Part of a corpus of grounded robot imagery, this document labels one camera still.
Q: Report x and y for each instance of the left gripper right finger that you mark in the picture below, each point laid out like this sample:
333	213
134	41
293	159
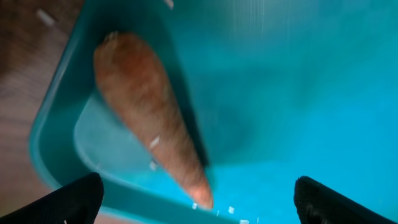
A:
319	204

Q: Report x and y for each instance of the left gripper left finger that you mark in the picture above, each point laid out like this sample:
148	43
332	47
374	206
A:
75	203

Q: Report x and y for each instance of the orange carrot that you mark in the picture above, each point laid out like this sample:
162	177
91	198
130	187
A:
134	84

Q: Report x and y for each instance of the teal serving tray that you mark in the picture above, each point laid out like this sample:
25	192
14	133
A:
270	91

